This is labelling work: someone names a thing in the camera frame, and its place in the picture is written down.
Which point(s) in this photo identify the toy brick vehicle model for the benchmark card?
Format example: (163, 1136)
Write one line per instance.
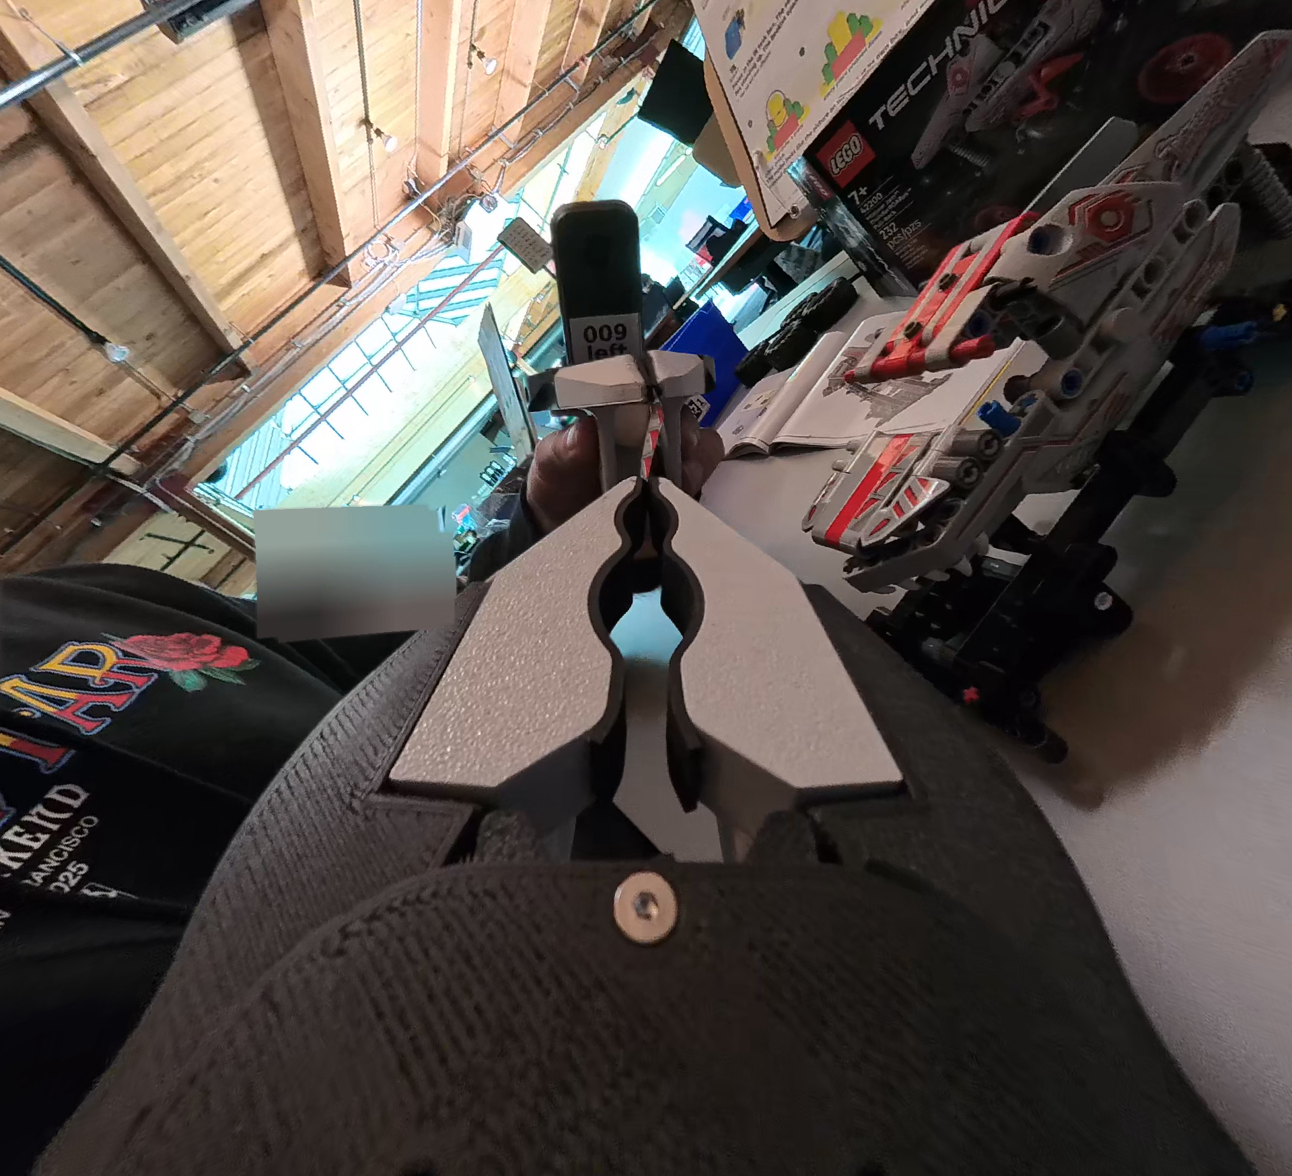
(1110, 338)

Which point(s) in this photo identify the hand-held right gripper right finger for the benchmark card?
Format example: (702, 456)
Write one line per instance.
(797, 703)

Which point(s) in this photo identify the tan rounded panel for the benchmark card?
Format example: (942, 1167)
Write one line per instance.
(711, 157)

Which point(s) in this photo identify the open instruction booklet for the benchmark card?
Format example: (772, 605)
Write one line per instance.
(797, 409)

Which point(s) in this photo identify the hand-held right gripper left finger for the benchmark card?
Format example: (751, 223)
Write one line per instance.
(484, 703)

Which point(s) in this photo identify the instruction sheet on board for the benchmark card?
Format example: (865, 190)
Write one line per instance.
(786, 5)

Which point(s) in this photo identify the small red grey sticker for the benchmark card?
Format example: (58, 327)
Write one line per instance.
(654, 445)

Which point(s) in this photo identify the person's left hand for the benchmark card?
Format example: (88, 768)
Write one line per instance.
(564, 475)

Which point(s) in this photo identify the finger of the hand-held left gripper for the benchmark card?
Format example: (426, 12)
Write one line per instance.
(595, 387)
(686, 377)

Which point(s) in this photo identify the black square panel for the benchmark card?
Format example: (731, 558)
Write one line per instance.
(674, 92)

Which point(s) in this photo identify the grey tilted board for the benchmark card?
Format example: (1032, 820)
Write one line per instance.
(505, 390)

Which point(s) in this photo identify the grey sign on stand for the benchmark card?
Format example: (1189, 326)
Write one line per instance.
(524, 246)

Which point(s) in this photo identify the grey desk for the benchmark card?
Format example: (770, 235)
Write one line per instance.
(1160, 793)

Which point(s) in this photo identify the dark toy box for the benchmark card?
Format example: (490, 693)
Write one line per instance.
(908, 218)

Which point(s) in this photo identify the blue bin with printed tag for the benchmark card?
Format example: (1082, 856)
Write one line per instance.
(719, 338)

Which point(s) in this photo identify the black toy tyre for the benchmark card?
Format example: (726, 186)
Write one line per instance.
(818, 308)
(766, 358)

